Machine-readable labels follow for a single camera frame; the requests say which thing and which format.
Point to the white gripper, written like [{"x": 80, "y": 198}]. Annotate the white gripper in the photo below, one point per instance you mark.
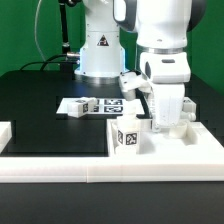
[{"x": 165, "y": 103}]

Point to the white square tabletop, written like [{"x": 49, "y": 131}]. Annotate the white square tabletop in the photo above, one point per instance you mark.
[{"x": 188, "y": 138}]

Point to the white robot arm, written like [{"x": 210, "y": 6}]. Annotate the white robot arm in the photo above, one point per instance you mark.
[{"x": 140, "y": 43}]

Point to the white paper with tags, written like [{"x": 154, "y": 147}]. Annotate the white paper with tags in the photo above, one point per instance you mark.
[{"x": 105, "y": 106}]

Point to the white U-shaped obstacle fence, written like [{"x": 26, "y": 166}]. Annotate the white U-shaped obstacle fence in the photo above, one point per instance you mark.
[{"x": 111, "y": 169}]

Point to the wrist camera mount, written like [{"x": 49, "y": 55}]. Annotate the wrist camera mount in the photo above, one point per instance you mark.
[{"x": 131, "y": 81}]

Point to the black camera pole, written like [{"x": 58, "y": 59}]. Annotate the black camera pole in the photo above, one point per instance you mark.
[{"x": 66, "y": 66}]

